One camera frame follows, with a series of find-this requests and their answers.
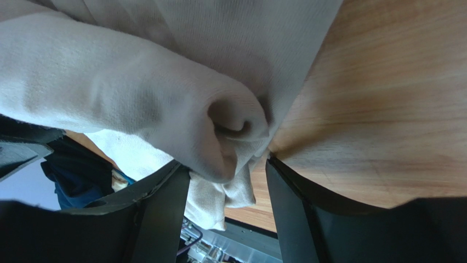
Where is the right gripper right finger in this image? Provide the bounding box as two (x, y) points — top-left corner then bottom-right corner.
(265, 157), (466, 262)

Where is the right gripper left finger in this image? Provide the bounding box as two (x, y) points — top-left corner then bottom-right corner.
(1, 161), (190, 262)

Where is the beige t shirt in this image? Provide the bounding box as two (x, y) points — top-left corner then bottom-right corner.
(1, 1), (341, 230)

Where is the teal folded shirt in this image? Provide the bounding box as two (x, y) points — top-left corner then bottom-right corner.
(123, 175), (135, 185)

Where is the cream folded shirt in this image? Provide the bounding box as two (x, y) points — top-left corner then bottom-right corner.
(111, 169), (129, 192)

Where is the black table edge strip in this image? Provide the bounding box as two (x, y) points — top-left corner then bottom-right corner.
(221, 218), (282, 260)

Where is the navy folded shirt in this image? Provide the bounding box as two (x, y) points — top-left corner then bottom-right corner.
(41, 161), (114, 210)

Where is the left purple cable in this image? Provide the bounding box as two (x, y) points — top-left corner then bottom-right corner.
(176, 222), (204, 257)

